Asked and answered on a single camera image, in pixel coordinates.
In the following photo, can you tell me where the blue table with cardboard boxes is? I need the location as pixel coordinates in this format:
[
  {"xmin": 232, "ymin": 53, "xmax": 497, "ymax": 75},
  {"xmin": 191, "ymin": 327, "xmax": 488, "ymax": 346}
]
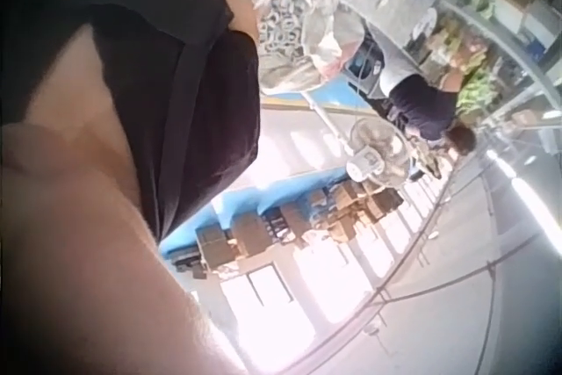
[{"xmin": 160, "ymin": 169, "xmax": 406, "ymax": 280}]

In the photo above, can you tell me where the white standing fan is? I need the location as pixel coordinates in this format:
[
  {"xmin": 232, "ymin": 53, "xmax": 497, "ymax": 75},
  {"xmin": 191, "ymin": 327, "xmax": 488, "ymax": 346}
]
[{"xmin": 306, "ymin": 92, "xmax": 411, "ymax": 187}]

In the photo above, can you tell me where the clear bag of metal parts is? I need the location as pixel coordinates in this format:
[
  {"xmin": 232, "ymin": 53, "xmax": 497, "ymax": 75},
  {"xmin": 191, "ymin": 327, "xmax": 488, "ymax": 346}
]
[{"xmin": 250, "ymin": 0, "xmax": 348, "ymax": 96}]

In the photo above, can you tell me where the metal shelf with goods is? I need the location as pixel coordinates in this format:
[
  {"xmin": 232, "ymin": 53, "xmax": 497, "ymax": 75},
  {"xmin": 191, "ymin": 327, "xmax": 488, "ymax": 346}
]
[{"xmin": 407, "ymin": 0, "xmax": 562, "ymax": 130}]

